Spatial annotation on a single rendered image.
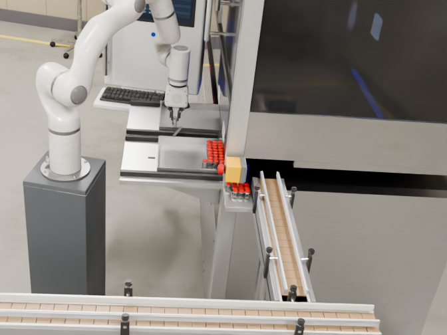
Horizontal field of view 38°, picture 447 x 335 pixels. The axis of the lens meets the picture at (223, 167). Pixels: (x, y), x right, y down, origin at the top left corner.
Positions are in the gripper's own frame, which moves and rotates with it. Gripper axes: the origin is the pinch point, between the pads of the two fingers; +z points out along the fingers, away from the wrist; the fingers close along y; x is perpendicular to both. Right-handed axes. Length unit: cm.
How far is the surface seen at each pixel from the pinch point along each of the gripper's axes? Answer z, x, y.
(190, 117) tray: 5.5, 10.0, 7.5
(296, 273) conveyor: 0, -103, 38
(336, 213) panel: 15, -48, 66
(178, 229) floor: 94, 41, 9
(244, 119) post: -24, -48, 24
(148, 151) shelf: 6.0, -23.5, -10.8
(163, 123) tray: 5.7, 2.4, -5.0
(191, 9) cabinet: -32, 51, 5
